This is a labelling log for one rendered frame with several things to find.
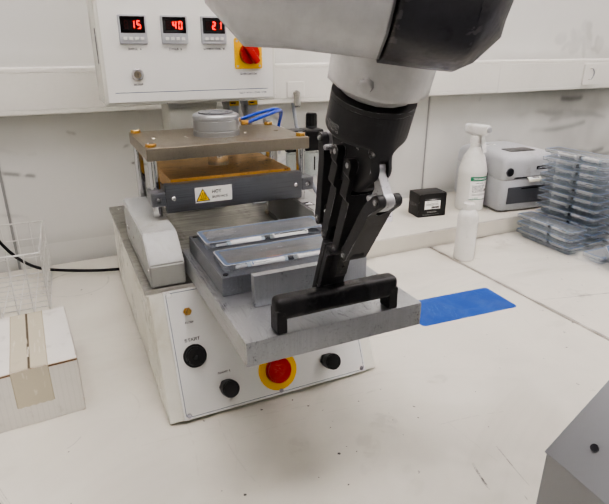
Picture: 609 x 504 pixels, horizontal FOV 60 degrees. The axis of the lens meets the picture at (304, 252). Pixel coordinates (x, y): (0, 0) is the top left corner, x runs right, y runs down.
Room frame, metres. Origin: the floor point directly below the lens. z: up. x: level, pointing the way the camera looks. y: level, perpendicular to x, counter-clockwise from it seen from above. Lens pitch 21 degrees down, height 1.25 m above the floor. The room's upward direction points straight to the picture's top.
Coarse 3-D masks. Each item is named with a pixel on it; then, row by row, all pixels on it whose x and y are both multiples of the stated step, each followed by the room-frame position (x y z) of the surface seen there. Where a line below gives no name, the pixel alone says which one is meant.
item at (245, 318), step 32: (192, 256) 0.71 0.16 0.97; (256, 288) 0.55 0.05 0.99; (288, 288) 0.56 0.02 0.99; (224, 320) 0.54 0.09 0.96; (256, 320) 0.52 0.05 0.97; (288, 320) 0.52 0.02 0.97; (320, 320) 0.52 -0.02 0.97; (352, 320) 0.52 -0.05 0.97; (384, 320) 0.54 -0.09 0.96; (416, 320) 0.56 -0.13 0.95; (256, 352) 0.47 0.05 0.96; (288, 352) 0.49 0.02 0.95
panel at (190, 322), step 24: (192, 288) 0.70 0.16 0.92; (168, 312) 0.67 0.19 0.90; (192, 312) 0.68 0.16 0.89; (192, 336) 0.67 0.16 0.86; (216, 336) 0.68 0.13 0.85; (216, 360) 0.66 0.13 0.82; (240, 360) 0.68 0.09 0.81; (288, 360) 0.70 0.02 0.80; (312, 360) 0.71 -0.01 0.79; (360, 360) 0.74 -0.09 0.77; (192, 384) 0.64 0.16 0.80; (216, 384) 0.65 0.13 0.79; (240, 384) 0.66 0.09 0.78; (264, 384) 0.67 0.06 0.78; (288, 384) 0.68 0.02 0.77; (312, 384) 0.70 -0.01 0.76; (192, 408) 0.62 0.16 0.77; (216, 408) 0.63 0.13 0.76
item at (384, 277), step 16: (320, 288) 0.51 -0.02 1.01; (336, 288) 0.52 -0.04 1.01; (352, 288) 0.52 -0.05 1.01; (368, 288) 0.53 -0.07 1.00; (384, 288) 0.54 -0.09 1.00; (272, 304) 0.49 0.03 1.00; (288, 304) 0.49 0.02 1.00; (304, 304) 0.50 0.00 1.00; (320, 304) 0.50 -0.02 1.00; (336, 304) 0.51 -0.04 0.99; (352, 304) 0.52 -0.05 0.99; (384, 304) 0.55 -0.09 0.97; (272, 320) 0.49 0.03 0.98
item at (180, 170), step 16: (176, 160) 0.95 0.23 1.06; (192, 160) 0.95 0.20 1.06; (208, 160) 0.92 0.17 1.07; (224, 160) 0.91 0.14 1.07; (240, 160) 0.95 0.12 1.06; (256, 160) 0.95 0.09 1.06; (272, 160) 0.95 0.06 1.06; (160, 176) 0.88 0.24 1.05; (176, 176) 0.83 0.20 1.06; (192, 176) 0.83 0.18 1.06; (208, 176) 0.83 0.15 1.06; (224, 176) 0.84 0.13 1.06
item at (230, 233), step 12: (312, 216) 0.79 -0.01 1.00; (228, 228) 0.73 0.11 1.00; (240, 228) 0.73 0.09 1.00; (252, 228) 0.73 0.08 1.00; (264, 228) 0.73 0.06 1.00; (276, 228) 0.73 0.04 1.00; (288, 228) 0.73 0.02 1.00; (300, 228) 0.73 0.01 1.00; (204, 240) 0.68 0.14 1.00; (216, 240) 0.68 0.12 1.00
